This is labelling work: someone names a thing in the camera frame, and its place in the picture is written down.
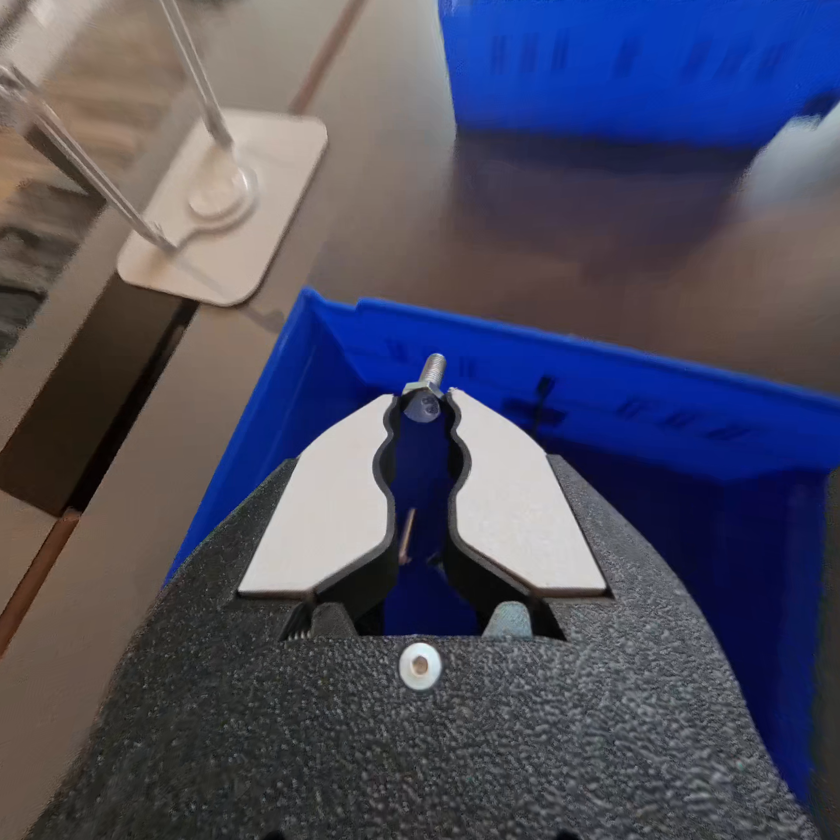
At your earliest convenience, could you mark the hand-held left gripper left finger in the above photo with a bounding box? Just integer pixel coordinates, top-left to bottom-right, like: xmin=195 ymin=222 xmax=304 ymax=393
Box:
xmin=238 ymin=392 xmax=404 ymax=636

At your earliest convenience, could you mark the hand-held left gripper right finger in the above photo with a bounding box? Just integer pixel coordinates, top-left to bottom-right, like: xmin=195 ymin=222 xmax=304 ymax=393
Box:
xmin=445 ymin=388 xmax=609 ymax=636

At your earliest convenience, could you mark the blue divided parts bin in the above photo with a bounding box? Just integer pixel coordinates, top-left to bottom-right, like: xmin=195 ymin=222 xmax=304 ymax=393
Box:
xmin=164 ymin=287 xmax=840 ymax=808

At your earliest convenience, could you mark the blue plastic bin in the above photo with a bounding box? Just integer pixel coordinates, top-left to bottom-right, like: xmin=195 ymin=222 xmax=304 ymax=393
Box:
xmin=438 ymin=0 xmax=840 ymax=148

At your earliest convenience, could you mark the black table cable hatch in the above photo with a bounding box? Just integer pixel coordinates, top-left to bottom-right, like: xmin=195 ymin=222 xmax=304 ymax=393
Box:
xmin=0 ymin=289 xmax=198 ymax=519

